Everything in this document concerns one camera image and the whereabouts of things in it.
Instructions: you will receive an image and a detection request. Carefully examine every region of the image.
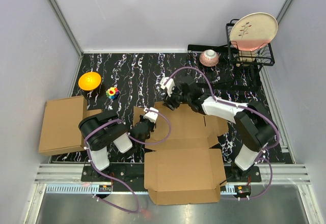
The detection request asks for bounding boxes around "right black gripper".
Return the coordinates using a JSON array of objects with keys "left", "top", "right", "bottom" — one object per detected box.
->
[{"left": 162, "top": 86, "right": 191, "bottom": 111}]

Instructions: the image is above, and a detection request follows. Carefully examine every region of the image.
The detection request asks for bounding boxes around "brown cardboard box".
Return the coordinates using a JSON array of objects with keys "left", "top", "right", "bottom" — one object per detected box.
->
[
  {"left": 39, "top": 96, "right": 102, "bottom": 156},
  {"left": 144, "top": 102, "right": 229, "bottom": 205}
]

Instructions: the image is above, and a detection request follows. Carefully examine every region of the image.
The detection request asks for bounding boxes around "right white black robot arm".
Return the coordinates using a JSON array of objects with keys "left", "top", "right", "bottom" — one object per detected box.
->
[{"left": 160, "top": 76, "right": 278, "bottom": 182}]

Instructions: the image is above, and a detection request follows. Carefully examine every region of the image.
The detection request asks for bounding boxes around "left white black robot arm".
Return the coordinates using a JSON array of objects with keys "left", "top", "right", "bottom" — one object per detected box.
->
[{"left": 78, "top": 112, "right": 158, "bottom": 181}]

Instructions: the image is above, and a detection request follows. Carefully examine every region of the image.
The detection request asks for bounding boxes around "closed brown cardboard box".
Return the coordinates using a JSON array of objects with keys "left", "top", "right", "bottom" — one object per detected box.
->
[{"left": 39, "top": 96, "right": 102, "bottom": 156}]

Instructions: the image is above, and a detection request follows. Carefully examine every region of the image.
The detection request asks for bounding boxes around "pink patterned ceramic bowl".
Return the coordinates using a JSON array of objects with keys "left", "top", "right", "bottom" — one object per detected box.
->
[{"left": 199, "top": 49, "right": 219, "bottom": 67}]

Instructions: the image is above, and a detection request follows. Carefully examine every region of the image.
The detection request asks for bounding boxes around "colourful flower toy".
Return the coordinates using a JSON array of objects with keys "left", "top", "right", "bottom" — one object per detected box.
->
[{"left": 105, "top": 87, "right": 120, "bottom": 99}]

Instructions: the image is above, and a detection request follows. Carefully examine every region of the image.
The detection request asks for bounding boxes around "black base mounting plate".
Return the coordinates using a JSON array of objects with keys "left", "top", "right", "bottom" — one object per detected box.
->
[{"left": 81, "top": 163, "right": 262, "bottom": 183}]

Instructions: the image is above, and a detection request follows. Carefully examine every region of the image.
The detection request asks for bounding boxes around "orange bowl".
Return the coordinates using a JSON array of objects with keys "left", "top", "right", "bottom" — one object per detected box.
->
[{"left": 78, "top": 72, "right": 101, "bottom": 91}]

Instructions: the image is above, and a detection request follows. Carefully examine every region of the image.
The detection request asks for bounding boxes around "beige cup in rack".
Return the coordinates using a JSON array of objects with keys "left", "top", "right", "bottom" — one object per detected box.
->
[{"left": 236, "top": 50, "right": 257, "bottom": 67}]

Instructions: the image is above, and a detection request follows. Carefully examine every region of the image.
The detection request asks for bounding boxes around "beige plate with leaf pattern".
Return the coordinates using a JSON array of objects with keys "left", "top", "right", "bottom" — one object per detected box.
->
[{"left": 229, "top": 12, "right": 278, "bottom": 51}]

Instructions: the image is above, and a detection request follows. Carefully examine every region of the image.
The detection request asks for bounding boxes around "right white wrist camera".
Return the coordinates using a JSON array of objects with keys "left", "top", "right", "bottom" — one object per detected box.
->
[{"left": 160, "top": 77, "right": 175, "bottom": 97}]

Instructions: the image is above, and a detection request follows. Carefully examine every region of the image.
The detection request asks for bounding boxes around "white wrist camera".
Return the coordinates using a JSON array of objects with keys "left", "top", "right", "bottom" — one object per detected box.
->
[
  {"left": 143, "top": 107, "right": 158, "bottom": 123},
  {"left": 160, "top": 77, "right": 175, "bottom": 97}
]

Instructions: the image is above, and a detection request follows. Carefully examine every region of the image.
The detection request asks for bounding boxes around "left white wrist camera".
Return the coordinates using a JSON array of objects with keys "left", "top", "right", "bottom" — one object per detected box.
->
[{"left": 143, "top": 107, "right": 158, "bottom": 123}]

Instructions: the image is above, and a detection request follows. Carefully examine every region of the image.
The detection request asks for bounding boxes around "black wire dish rack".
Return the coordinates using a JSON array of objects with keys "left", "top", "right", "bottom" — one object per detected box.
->
[{"left": 187, "top": 19, "right": 275, "bottom": 92}]

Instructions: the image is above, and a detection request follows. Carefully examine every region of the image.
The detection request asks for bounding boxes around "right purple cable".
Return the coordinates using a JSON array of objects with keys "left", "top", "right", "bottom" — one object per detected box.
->
[{"left": 168, "top": 66, "right": 280, "bottom": 201}]

